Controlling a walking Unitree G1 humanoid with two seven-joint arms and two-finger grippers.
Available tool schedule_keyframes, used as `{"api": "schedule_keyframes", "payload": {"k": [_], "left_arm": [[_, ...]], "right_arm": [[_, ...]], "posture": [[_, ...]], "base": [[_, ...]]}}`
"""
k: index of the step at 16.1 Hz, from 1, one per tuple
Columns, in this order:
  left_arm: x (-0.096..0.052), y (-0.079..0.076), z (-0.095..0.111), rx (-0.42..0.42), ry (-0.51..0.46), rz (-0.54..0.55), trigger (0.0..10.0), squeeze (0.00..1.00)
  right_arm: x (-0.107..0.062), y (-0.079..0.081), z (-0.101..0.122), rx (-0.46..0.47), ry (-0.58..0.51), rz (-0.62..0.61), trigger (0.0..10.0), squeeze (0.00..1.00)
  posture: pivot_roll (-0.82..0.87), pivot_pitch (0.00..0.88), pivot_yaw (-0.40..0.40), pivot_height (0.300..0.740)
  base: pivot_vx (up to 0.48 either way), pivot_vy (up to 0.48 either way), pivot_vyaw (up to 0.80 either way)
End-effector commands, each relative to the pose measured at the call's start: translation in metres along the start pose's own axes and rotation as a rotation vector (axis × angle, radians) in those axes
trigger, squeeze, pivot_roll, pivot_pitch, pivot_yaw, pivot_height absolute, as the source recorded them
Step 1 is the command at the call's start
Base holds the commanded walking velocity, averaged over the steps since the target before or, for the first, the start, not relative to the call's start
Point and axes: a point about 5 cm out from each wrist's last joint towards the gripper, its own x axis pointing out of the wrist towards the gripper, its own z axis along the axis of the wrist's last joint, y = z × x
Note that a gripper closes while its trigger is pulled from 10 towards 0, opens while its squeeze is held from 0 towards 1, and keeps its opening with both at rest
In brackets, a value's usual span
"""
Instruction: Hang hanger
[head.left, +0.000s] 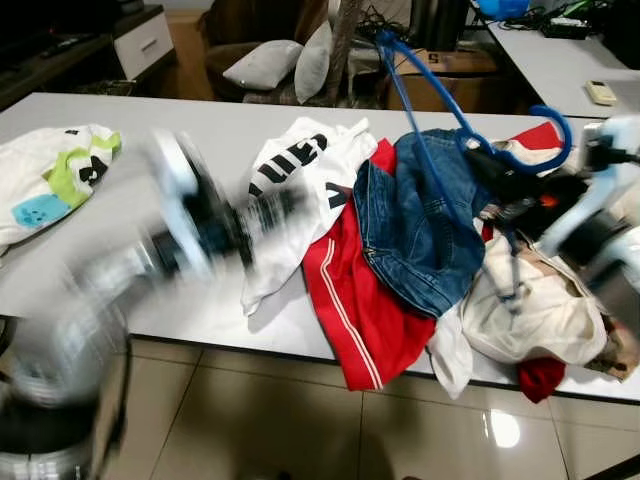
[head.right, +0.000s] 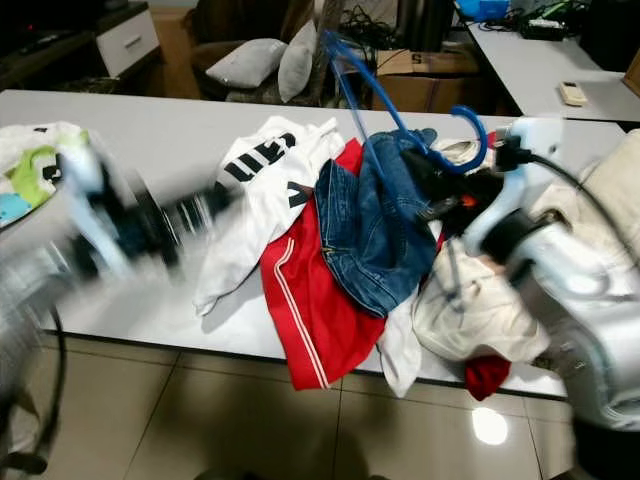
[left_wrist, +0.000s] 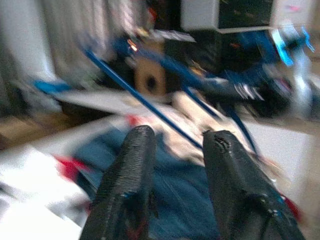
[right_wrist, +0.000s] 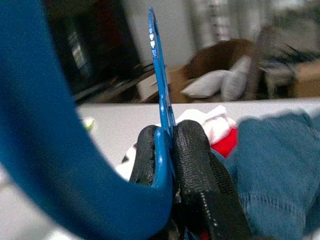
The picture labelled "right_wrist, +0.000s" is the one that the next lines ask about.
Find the black TV stand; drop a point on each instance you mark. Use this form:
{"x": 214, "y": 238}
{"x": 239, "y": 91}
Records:
{"x": 112, "y": 90}

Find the brown chair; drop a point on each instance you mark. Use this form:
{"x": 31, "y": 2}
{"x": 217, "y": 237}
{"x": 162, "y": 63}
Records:
{"x": 220, "y": 52}

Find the teal blue knit garment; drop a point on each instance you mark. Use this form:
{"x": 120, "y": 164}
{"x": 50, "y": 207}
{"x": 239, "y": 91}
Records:
{"x": 275, "y": 162}

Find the black television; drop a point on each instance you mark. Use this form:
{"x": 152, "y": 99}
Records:
{"x": 95, "y": 50}

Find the grey pillow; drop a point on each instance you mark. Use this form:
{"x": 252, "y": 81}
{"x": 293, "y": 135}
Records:
{"x": 205, "y": 85}
{"x": 237, "y": 80}

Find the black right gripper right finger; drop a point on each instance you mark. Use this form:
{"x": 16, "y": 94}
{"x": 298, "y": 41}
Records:
{"x": 192, "y": 160}

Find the red garment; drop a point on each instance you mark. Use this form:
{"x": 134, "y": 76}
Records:
{"x": 225, "y": 142}

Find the cardboard box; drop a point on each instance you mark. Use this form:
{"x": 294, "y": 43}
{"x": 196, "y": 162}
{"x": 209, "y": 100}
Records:
{"x": 307, "y": 80}

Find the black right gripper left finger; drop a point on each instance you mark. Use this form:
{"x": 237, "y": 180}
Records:
{"x": 145, "y": 155}

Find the blue clothes hanger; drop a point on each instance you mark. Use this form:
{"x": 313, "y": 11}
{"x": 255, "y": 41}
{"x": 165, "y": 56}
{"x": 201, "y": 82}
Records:
{"x": 50, "y": 125}

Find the white black-striped garment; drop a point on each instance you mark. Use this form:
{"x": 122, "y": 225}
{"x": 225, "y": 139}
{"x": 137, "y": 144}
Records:
{"x": 215, "y": 120}

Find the white box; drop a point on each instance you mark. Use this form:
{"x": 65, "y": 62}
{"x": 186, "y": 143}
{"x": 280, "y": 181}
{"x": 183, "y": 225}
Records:
{"x": 147, "y": 87}

